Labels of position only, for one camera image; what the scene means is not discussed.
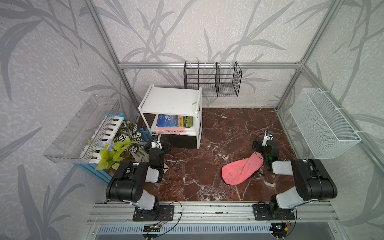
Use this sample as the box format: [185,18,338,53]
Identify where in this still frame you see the pink fluffy cloth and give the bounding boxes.
[222,152,264,186]

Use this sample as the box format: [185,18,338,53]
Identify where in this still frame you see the white two-tier bookshelf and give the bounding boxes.
[138,85,203,150]

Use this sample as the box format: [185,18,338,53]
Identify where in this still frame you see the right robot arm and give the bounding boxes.
[253,140,338,221]

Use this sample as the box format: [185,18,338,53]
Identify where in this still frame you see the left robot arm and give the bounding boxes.
[106,147,169,222]

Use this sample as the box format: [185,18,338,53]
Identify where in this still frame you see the pink book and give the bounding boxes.
[155,127,188,135]

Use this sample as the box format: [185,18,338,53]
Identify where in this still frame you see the striped leaf plant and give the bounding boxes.
[114,120,143,154]

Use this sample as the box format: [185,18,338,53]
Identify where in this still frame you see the green artificial plant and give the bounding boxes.
[95,137,138,171]

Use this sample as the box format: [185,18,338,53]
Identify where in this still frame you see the blue white picket crate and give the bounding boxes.
[76,114,149,184]

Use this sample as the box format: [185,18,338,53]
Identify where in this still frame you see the clear plastic bin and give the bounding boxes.
[43,94,120,164]

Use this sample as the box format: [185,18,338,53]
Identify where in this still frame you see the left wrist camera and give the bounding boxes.
[151,141,163,150]

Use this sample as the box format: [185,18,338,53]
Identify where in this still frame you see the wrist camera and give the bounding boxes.
[151,141,163,150]
[262,131,274,146]

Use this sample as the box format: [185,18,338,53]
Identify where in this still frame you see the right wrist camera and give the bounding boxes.
[262,131,274,146]

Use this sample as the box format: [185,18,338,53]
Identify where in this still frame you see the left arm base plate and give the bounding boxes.
[132,205,175,222]

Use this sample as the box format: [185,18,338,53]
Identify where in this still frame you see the white wire mesh basket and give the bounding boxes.
[290,88,362,160]

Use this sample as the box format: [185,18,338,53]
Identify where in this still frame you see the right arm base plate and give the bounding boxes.
[252,202,296,221]

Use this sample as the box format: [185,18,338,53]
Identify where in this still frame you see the aluminium mounting rail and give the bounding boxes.
[87,202,340,224]

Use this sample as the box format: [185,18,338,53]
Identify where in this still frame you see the black wire organizer basket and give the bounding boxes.
[183,62,243,98]

